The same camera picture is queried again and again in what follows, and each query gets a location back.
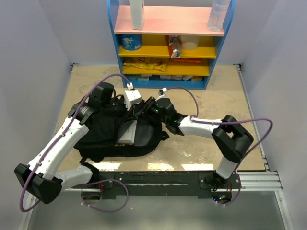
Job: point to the orange flat box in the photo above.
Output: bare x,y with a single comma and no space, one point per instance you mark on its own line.
186,60

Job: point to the clear plastic bottle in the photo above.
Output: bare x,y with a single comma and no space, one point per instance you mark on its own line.
217,15

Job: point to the blue round tin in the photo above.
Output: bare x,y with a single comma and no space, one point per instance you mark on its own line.
131,42

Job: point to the aluminium rail frame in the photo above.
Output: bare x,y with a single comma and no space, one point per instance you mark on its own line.
255,181

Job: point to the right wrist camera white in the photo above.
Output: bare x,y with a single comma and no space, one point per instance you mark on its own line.
161,94

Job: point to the white coffee cover book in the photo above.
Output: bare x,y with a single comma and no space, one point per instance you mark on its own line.
126,133

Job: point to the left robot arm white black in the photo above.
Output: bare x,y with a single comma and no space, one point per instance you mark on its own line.
40,177

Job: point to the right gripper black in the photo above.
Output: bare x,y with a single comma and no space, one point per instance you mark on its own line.
147,105

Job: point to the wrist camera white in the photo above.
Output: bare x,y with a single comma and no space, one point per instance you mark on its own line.
131,96
161,94

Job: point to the silver orange snack bag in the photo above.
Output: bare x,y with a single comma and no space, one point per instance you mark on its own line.
174,46

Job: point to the white plastic tub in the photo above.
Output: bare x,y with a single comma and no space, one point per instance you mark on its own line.
189,42

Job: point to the white carton on shelf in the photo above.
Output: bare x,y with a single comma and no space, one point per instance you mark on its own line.
137,14

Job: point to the blue shelf unit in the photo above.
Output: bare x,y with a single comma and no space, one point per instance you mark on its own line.
159,23

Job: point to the black backpack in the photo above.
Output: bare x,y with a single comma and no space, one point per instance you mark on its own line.
116,132

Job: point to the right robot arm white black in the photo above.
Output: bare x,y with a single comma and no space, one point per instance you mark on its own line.
232,139

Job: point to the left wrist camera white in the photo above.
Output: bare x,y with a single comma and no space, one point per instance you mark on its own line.
131,96

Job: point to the yellow chips bag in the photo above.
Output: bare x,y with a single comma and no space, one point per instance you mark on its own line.
147,63

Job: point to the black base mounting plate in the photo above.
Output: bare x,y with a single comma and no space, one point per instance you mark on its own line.
162,183

